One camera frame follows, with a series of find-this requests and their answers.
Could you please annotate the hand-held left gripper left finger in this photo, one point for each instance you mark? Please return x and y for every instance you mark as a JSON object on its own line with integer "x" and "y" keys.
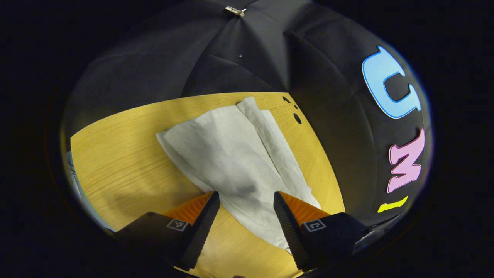
{"x": 198, "y": 235}

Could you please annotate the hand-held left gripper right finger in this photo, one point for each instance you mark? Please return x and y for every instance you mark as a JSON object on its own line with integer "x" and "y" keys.
{"x": 291, "y": 235}

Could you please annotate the white jeans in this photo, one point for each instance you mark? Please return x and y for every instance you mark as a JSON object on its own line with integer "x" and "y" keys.
{"x": 231, "y": 154}

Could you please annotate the black backdrop cloth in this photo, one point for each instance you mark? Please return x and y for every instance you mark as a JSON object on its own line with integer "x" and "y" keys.
{"x": 193, "y": 58}

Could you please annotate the white cloth clip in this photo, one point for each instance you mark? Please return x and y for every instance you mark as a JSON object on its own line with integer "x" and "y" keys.
{"x": 234, "y": 11}

